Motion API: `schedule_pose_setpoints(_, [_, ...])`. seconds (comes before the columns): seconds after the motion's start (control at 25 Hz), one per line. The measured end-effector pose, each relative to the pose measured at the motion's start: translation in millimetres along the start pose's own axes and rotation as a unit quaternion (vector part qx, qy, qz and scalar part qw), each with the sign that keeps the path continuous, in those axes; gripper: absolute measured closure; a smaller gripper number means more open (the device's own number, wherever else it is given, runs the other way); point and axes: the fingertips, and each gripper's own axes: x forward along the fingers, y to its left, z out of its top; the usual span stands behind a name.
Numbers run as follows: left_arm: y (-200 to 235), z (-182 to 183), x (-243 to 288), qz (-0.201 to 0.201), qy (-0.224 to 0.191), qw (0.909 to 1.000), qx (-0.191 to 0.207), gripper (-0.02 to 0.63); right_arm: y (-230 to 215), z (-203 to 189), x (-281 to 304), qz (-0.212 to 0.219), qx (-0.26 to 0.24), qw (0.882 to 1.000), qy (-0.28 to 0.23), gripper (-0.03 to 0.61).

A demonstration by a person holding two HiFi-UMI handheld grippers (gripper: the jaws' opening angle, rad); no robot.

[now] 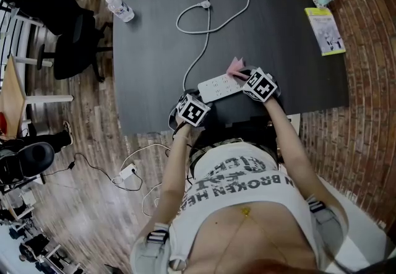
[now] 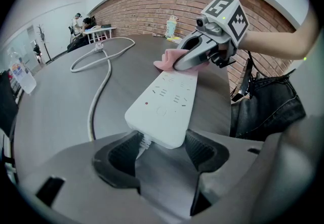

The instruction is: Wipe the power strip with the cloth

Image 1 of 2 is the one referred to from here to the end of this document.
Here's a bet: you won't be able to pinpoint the white floor cable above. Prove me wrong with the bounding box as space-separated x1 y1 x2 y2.
111 142 173 216

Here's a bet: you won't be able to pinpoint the clear plastic water bottle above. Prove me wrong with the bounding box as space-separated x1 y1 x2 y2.
105 0 135 24

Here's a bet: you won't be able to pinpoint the black power adapter cable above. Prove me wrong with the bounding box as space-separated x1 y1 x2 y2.
40 152 144 192

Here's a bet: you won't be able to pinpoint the grey left shoulder strap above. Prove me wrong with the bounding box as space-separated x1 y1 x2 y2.
129 221 173 274

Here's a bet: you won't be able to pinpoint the person's black trousers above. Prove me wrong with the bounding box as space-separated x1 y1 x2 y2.
191 111 279 156

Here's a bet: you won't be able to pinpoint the yellow-green book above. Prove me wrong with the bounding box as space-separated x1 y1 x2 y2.
304 7 347 57

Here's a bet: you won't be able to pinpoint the white platform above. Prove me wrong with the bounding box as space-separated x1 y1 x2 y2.
318 173 390 274

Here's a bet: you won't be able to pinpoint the wooden side table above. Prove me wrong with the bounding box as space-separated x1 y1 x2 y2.
0 54 74 139

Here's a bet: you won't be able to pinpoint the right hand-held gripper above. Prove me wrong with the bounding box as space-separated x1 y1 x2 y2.
233 67 283 103

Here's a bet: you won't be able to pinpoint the pink cloth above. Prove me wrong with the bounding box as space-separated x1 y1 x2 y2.
225 56 246 79

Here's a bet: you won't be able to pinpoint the grey power strip cable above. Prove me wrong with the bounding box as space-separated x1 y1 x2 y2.
175 0 251 91

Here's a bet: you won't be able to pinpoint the person's left forearm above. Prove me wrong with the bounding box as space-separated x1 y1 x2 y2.
148 122 194 230

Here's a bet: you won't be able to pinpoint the black padded chair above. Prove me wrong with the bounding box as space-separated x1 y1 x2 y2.
0 142 56 186

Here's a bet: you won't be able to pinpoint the grey right shoulder strap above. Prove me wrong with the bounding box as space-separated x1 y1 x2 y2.
306 194 350 267

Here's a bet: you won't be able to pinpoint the patterned belt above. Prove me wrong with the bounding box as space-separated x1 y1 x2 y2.
189 138 248 171

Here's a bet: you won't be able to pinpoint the person's white printed shirt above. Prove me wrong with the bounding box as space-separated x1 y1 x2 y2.
168 142 322 263

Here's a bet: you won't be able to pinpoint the grey shoulder strap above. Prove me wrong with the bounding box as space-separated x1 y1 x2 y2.
129 221 173 274
306 194 350 267

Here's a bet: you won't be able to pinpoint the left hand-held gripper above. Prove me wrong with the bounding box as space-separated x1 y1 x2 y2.
168 89 212 130

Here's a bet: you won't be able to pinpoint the white desk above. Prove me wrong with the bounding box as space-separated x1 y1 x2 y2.
0 3 53 68

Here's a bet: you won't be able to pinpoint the small white floor power strip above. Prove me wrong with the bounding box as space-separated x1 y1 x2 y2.
119 163 139 179

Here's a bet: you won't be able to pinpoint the black office chair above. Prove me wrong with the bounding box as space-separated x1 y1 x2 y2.
18 0 114 83

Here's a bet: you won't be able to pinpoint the person's right forearm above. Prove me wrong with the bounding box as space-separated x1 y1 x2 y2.
262 98 316 202

